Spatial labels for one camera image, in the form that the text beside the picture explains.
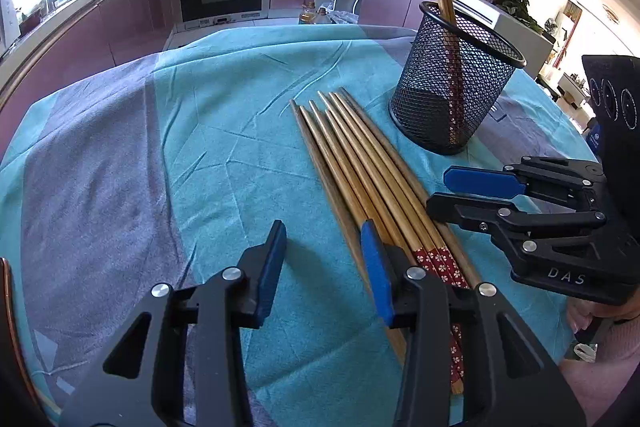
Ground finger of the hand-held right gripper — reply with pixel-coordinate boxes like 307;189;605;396
444;159;607;208
426;193;608;276

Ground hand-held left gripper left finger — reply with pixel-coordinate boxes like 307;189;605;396
59;221;288;427

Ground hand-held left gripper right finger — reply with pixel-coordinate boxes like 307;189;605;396
360;220;587;427

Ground black wire mesh holder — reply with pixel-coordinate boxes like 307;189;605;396
389;1;527;156

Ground bunch of wooden chopsticks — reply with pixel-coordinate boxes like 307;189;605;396
289;87;483;395

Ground person's right forearm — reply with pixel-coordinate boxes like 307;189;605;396
597;307;640;363

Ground person's right hand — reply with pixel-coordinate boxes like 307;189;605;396
566;298;598;334

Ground white cabinet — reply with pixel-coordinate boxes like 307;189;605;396
450;0;556;78

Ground teal and grey tablecloth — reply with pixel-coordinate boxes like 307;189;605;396
0;23;598;427

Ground green potted plant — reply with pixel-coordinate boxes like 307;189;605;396
492;0;546;35

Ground pink garment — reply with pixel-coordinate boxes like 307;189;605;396
560;357;640;427

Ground pink kitchen cabinets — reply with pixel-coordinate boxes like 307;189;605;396
0;0;436;148

